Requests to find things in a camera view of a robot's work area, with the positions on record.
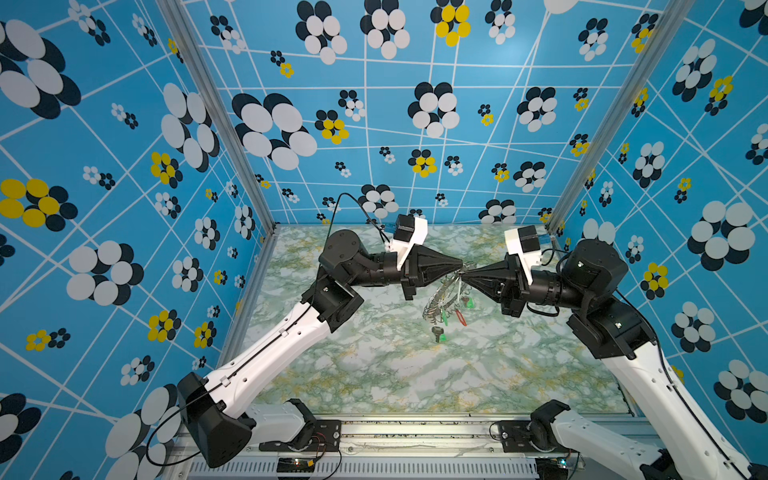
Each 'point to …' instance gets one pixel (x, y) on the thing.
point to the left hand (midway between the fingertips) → (460, 267)
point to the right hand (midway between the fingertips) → (465, 278)
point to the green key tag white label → (443, 337)
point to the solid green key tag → (445, 319)
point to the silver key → (437, 330)
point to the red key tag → (461, 318)
